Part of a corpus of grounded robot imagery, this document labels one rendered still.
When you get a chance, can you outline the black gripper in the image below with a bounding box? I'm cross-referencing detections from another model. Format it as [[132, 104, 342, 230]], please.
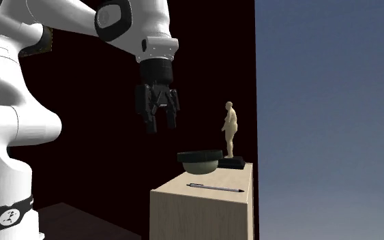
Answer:
[[134, 59, 181, 134]]

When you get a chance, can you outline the olive bowl dark rim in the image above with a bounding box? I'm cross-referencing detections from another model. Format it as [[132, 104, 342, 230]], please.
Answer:
[[177, 149, 224, 176]]

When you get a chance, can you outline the beige human figurine black base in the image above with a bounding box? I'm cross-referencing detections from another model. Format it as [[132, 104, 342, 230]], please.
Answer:
[[218, 101, 247, 170]]

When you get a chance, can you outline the silver pen black tip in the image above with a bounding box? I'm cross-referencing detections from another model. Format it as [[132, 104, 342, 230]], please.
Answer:
[[186, 182, 246, 194]]

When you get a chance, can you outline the light wooden cabinet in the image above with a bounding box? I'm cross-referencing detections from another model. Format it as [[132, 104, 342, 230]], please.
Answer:
[[149, 162, 255, 240]]

